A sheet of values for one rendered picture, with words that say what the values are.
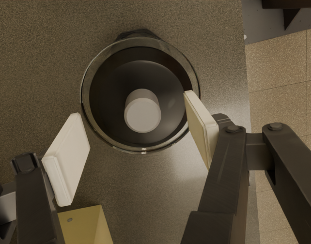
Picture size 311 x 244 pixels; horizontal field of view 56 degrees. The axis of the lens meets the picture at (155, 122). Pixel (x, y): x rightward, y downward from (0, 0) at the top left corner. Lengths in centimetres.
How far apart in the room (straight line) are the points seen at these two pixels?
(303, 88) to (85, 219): 136
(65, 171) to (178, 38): 36
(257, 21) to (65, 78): 115
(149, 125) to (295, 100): 149
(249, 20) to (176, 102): 126
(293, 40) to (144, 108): 142
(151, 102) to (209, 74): 29
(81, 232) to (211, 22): 41
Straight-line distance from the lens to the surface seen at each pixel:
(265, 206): 193
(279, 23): 155
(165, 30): 48
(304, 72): 167
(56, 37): 49
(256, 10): 150
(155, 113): 22
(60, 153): 16
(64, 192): 16
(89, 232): 54
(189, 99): 19
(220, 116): 18
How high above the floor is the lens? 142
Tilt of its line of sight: 69 degrees down
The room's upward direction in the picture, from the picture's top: 170 degrees clockwise
